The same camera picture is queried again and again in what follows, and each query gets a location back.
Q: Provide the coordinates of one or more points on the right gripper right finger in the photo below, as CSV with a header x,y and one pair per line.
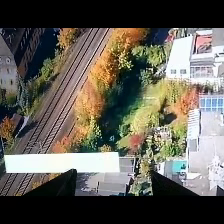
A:
x,y
166,186

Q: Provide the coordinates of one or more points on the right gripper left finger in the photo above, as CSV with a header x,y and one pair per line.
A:
x,y
61,186

